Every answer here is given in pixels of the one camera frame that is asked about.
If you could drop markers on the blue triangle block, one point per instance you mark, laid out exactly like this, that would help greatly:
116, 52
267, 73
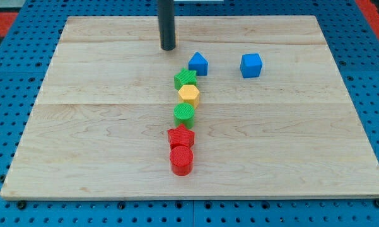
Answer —
199, 64

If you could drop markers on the blue cube block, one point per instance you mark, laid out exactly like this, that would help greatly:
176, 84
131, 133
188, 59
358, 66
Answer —
251, 65

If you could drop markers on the green cylinder block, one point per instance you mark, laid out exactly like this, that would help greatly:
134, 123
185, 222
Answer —
184, 114

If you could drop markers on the yellow hexagon block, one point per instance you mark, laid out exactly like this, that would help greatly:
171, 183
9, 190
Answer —
190, 94

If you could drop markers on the red star block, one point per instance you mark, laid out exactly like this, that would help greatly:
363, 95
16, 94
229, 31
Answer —
181, 136

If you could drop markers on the green star block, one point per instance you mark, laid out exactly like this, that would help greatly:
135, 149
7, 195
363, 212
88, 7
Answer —
185, 77

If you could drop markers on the red cylinder block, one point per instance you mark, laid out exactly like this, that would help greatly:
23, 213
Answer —
181, 160

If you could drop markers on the light wooden board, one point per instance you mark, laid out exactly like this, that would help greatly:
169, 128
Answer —
98, 128

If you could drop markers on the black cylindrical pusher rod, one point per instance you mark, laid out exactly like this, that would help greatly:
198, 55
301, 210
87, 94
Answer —
166, 24

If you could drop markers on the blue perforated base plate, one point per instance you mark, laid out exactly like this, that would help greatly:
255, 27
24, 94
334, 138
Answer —
25, 54

